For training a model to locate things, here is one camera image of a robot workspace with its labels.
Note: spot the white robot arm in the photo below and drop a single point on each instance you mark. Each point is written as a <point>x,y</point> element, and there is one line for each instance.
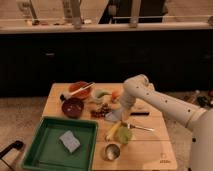
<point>196,119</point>

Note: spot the orange fruit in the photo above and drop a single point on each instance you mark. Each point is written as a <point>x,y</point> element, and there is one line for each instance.
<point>115,95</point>

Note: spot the bunch of dark grapes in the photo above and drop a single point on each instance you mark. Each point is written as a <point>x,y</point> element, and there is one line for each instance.
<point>101,112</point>

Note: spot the light green cup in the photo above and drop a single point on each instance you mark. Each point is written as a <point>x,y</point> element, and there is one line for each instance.
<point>123,135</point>

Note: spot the wooden table top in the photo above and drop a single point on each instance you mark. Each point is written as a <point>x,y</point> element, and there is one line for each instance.
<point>147,151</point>

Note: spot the small metal cup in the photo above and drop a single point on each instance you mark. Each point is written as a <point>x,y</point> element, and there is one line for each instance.
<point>112,152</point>

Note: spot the blue grey sponge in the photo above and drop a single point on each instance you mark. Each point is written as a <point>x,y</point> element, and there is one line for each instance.
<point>70,141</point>

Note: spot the green plastic tray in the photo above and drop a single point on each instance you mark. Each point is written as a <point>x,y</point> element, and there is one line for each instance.
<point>48,153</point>

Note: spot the yellow handled knife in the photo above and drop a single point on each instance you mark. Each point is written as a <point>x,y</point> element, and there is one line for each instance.
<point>112,131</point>

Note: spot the black handle object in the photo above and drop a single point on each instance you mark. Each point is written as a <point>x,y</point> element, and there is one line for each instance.
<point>15,145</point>

